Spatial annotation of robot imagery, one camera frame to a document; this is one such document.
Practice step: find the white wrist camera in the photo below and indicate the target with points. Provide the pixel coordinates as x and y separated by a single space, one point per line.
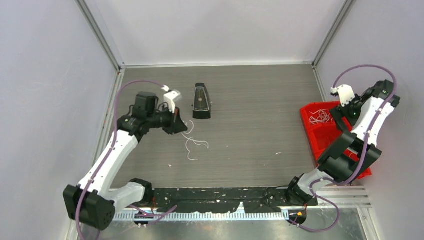
344 92
170 97

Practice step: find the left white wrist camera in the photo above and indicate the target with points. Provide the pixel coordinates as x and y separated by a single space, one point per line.
170 97

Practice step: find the black metronome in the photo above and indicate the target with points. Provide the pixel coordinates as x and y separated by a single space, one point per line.
202 106

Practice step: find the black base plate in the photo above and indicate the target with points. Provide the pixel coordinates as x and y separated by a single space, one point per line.
223 200

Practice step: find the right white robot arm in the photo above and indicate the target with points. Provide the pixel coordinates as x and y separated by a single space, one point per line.
359 118

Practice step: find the white slotted cable duct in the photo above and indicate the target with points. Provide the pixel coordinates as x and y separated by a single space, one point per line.
240 215

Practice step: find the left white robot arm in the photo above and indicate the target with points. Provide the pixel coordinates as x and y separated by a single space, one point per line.
91 202

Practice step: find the red plastic bin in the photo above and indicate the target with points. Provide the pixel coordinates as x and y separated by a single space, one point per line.
318 132

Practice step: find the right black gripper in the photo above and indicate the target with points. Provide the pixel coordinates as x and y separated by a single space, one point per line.
339 112

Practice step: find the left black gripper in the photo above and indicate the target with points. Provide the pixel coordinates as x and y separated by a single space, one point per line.
176 125

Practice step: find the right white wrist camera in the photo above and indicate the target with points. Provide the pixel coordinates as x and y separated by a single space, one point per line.
344 92

